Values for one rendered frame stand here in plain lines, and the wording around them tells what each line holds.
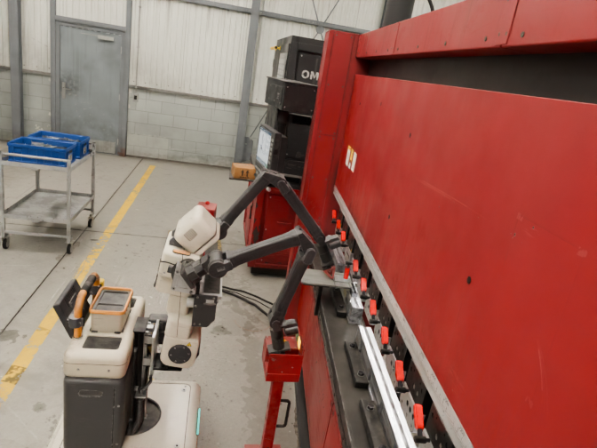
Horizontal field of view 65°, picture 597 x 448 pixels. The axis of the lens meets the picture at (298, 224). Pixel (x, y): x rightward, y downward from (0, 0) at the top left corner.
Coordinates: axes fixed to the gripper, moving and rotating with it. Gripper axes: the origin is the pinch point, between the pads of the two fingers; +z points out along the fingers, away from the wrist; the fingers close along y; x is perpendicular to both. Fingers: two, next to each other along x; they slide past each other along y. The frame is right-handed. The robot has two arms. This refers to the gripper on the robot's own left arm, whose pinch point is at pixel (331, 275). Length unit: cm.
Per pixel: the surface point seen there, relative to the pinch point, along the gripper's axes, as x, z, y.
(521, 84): -61, -92, -112
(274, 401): 46, 35, -42
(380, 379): -6, 7, -83
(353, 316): -4.0, 12.3, -26.4
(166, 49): 156, -180, 669
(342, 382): 9, 10, -74
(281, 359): 33, 8, -49
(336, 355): 9, 10, -55
